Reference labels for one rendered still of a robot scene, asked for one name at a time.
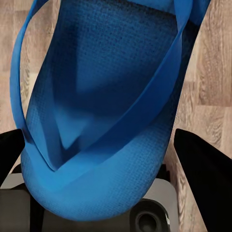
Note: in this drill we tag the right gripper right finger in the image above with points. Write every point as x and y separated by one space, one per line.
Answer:
209 174

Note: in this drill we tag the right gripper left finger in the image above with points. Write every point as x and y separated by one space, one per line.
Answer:
12 144

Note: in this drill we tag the sandal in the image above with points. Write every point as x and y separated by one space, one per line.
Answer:
102 109

